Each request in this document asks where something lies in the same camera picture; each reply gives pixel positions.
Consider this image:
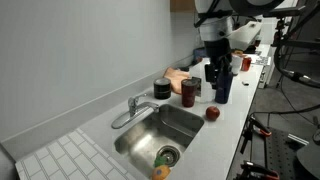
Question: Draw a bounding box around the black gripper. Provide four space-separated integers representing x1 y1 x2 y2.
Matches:
203 38 234 90

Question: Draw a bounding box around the blue container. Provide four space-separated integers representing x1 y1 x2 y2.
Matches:
192 47 208 64

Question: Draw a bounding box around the round metal sink drain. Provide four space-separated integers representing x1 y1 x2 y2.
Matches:
156 145 181 168

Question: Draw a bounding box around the white tile pattern mat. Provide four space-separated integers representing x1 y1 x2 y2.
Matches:
14 128 138 180

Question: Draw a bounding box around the white cup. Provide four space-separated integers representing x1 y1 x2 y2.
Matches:
230 53 243 76

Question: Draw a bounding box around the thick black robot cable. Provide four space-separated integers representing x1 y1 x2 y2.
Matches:
273 43 320 90

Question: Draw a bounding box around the dark blue bottle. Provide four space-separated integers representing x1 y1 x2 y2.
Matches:
214 66 234 104

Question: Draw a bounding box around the maroon tumbler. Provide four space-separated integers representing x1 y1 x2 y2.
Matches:
181 78 198 108

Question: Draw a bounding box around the printed paper sheet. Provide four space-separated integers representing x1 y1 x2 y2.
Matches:
251 55 272 67

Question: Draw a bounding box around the black perforated breadboard table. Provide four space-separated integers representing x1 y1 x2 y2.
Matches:
251 128 320 180

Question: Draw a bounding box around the chrome sink faucet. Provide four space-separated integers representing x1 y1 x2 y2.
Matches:
110 93 160 130

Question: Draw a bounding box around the stainless steel sink basin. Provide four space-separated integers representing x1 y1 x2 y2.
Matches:
113 103 205 179

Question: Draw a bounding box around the red apple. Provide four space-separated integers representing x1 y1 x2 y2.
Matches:
205 105 221 122

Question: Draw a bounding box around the black clamp with orange handle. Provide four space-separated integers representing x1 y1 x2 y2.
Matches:
239 114 273 154
234 159 281 180

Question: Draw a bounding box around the red can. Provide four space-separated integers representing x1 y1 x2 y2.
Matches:
241 56 253 72

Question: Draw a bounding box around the wooden wall cabinet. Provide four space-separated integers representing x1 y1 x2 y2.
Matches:
169 0 196 14

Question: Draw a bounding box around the black round tin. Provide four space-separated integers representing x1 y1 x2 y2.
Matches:
153 77 172 100

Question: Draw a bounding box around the silver metal bar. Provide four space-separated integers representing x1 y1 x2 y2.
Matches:
287 133 309 146

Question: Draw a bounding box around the black camera on stand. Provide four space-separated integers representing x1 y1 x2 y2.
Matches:
263 5 320 48

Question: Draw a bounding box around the orange cloth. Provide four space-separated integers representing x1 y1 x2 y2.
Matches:
163 67 191 95

